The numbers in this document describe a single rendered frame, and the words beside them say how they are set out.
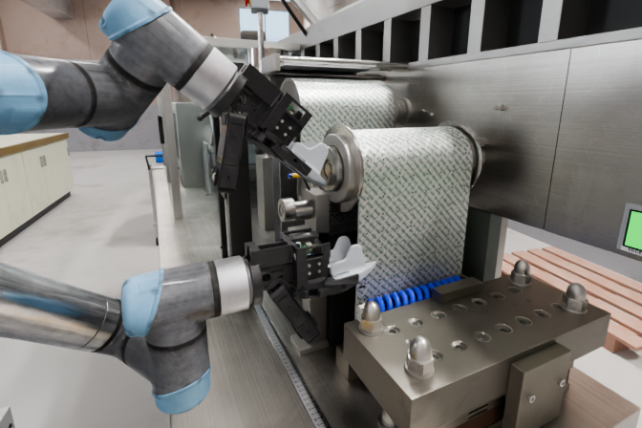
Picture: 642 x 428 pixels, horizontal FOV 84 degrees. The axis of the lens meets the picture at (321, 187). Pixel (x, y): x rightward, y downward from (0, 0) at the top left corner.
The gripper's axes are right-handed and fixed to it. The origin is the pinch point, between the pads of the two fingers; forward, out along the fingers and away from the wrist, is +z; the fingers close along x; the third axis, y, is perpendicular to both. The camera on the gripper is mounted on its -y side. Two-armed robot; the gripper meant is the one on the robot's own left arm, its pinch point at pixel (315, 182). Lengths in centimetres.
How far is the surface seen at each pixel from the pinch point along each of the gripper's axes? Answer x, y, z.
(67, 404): 121, -140, 25
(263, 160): 67, 2, 13
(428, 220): -6.5, 6.5, 19.0
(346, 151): -4.5, 6.3, -1.2
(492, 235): -4.8, 13.7, 38.1
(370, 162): -6.1, 7.1, 2.5
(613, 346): 31, 35, 227
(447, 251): -6.5, 4.5, 27.5
